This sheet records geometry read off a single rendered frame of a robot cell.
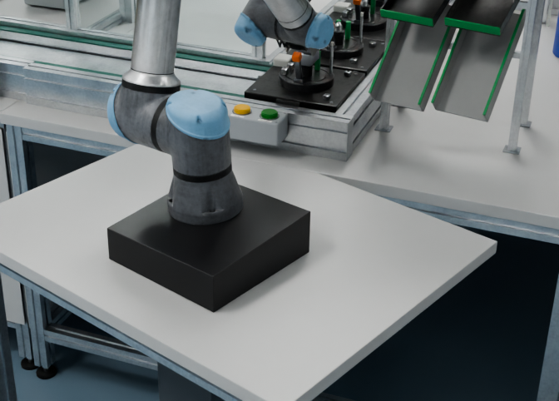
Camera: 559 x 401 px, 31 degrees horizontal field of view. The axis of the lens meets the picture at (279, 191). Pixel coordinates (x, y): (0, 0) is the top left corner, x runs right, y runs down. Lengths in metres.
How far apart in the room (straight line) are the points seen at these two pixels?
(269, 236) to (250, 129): 0.52
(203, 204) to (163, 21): 0.36
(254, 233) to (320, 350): 0.29
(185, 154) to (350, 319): 0.44
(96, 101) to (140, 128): 0.67
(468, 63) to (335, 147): 0.37
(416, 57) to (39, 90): 0.98
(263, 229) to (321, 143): 0.52
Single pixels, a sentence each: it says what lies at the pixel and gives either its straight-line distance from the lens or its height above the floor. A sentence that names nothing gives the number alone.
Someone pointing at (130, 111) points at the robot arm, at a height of 1.13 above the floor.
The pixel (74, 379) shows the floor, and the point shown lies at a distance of 3.14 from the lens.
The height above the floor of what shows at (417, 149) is 0.86.
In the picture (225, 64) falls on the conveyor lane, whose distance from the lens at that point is 2.75.
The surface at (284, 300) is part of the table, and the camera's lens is 1.90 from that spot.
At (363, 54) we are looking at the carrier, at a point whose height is 0.97.
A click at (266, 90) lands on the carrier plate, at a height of 0.97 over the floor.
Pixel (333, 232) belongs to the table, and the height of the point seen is 0.86.
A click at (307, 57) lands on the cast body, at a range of 2.52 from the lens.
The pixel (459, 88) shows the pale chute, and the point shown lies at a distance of 2.41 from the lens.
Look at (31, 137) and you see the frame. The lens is 2.72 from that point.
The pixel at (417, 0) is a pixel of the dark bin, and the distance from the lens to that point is 2.41.
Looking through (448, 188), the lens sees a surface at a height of 0.86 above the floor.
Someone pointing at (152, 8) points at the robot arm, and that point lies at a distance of 1.97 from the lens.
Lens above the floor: 1.92
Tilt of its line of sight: 28 degrees down
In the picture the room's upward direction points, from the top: 1 degrees clockwise
